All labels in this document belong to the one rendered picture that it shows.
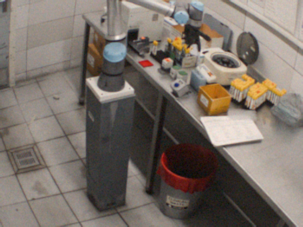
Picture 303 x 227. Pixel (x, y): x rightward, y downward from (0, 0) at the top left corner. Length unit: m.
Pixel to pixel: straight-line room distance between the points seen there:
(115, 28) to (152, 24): 0.60
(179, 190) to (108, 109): 0.67
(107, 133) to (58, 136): 1.09
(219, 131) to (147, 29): 1.00
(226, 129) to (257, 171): 0.34
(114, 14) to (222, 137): 0.85
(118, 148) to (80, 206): 0.59
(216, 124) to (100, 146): 0.65
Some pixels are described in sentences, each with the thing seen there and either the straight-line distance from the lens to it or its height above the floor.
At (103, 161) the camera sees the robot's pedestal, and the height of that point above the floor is 0.47.
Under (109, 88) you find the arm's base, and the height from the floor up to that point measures 0.92.
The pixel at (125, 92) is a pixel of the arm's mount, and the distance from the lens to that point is 2.32.
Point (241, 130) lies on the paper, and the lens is 2.22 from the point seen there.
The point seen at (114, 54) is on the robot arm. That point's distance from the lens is 2.22.
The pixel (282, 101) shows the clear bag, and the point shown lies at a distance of 2.40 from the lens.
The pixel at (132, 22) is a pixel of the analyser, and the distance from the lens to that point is 2.78.
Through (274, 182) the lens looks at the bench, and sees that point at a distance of 1.99.
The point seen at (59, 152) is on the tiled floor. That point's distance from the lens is 3.29.
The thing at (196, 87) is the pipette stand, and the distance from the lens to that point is 2.44.
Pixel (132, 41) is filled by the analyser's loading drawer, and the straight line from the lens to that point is 2.84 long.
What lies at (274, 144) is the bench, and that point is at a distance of 2.22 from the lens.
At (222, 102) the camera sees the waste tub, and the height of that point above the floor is 0.95.
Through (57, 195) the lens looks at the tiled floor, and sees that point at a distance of 2.95.
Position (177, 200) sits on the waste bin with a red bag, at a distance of 2.70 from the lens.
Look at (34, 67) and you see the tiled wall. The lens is 4.18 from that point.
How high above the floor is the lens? 2.15
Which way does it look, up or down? 35 degrees down
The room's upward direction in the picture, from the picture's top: 8 degrees clockwise
